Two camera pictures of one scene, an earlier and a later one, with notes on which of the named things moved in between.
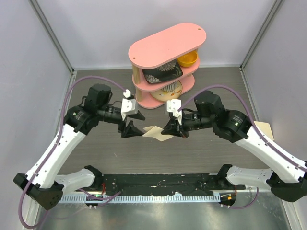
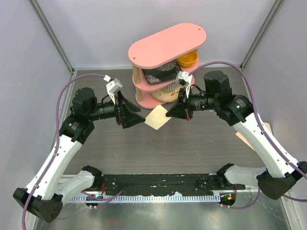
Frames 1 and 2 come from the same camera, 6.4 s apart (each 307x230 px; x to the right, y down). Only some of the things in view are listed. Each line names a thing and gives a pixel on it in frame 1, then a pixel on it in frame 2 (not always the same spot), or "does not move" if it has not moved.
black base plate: x=152 y=184 does not move
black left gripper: x=130 y=131 -> x=123 y=116
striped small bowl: x=170 y=88 does not move
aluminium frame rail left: x=52 y=37 does not move
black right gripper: x=175 y=127 -> x=182 y=109
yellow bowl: x=188 y=59 does not move
